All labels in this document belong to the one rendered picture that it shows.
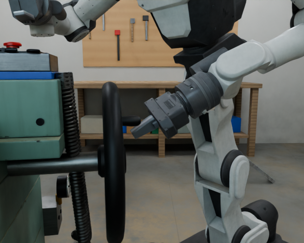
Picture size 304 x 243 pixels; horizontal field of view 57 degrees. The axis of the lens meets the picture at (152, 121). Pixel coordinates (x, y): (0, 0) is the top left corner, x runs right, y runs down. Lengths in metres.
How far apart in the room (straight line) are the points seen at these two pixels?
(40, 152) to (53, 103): 0.08
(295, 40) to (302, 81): 3.61
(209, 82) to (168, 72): 3.15
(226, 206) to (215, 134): 0.29
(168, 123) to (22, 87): 0.29
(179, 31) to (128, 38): 2.91
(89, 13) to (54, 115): 0.69
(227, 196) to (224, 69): 0.58
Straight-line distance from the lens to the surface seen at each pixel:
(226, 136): 1.03
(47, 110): 0.47
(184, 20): 0.84
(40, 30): 0.87
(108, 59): 3.76
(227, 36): 0.99
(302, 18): 0.79
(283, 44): 0.71
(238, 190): 1.07
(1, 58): 0.49
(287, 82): 4.23
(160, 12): 0.89
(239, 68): 0.63
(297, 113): 4.34
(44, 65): 0.48
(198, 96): 0.61
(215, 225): 1.25
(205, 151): 1.04
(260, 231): 1.33
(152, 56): 3.74
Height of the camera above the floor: 0.97
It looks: 10 degrees down
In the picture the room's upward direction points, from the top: straight up
